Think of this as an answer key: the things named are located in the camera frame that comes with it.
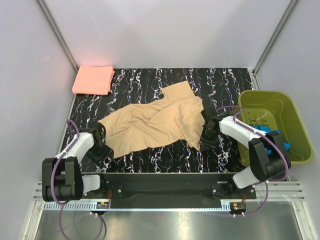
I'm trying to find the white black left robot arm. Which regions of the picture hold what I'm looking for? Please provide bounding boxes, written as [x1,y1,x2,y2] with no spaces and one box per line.
[42,123,114,204]

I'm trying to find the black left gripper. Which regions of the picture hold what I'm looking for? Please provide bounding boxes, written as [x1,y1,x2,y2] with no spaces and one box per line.
[85,142,114,168]

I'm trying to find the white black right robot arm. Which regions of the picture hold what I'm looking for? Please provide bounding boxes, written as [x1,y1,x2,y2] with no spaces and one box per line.
[199,110,291,199]

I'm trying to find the olive green plastic bin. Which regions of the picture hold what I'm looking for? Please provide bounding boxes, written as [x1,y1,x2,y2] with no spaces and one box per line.
[238,90,313,165]

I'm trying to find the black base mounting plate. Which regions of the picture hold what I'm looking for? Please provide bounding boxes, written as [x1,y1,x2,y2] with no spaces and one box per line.
[81,173,266,199]

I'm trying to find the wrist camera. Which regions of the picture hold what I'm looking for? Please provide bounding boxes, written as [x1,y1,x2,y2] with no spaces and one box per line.
[88,121,107,144]
[201,109,218,122]

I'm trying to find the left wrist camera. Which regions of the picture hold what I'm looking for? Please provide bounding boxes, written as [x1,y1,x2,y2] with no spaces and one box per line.
[88,121,107,144]

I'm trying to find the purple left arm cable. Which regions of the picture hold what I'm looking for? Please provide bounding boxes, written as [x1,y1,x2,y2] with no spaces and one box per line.
[49,119,107,240]

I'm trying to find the aluminium corner post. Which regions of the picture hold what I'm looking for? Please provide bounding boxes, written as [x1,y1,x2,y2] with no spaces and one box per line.
[35,0,79,73]
[252,0,300,77]

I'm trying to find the beige t shirt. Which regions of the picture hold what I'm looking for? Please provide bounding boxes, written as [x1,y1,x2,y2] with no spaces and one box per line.
[99,81,205,158]

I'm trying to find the right aluminium corner post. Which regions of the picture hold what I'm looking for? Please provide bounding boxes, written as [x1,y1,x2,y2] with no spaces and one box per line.
[252,0,300,77]

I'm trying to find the left aluminium corner post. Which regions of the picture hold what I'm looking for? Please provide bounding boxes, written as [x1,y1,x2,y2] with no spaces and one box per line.
[35,0,79,73]

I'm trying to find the folded pink t shirt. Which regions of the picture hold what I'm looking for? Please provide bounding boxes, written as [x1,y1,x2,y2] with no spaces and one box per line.
[72,65,115,96]

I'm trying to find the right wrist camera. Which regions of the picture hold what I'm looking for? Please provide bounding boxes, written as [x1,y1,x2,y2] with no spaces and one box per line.
[201,109,218,122]

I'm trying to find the aluminium frame rail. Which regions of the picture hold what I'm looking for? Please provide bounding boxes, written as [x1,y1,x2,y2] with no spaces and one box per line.
[44,183,305,214]

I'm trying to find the blue t shirt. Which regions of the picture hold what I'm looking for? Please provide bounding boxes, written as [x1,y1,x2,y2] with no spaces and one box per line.
[249,124,293,157]

